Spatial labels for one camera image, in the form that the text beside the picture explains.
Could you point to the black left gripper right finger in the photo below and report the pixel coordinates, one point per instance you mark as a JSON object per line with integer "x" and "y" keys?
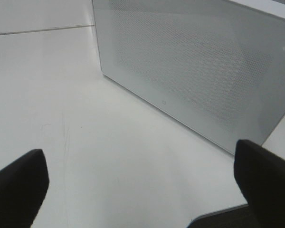
{"x": 260, "y": 175}

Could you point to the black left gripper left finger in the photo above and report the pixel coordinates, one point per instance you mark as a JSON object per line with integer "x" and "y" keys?
{"x": 23, "y": 187}

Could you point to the white microwave door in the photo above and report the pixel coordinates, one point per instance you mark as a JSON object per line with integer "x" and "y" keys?
{"x": 216, "y": 66}

